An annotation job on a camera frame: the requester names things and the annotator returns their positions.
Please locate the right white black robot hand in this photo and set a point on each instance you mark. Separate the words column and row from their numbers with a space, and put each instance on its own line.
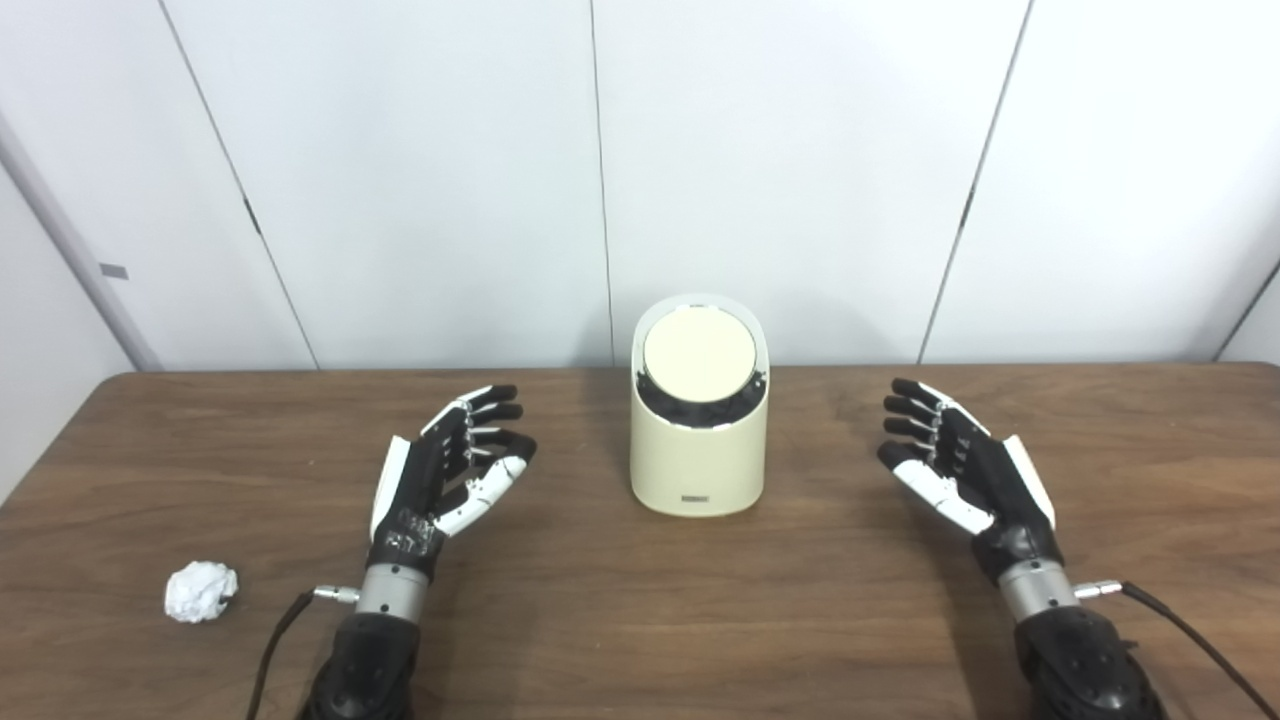
column 990, row 475

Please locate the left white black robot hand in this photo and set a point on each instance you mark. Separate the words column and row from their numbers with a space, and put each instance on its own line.
column 425, row 475

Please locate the white paper ball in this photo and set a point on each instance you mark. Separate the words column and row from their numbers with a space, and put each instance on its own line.
column 200, row 592

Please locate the cream-colored bin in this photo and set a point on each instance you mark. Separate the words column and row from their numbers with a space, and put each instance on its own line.
column 698, row 465

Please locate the cream round bin lid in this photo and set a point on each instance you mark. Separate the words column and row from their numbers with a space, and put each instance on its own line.
column 700, row 355

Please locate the grey tape label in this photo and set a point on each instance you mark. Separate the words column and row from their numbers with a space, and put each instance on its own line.
column 114, row 271

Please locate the grey wall post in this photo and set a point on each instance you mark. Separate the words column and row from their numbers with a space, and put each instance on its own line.
column 75, row 250

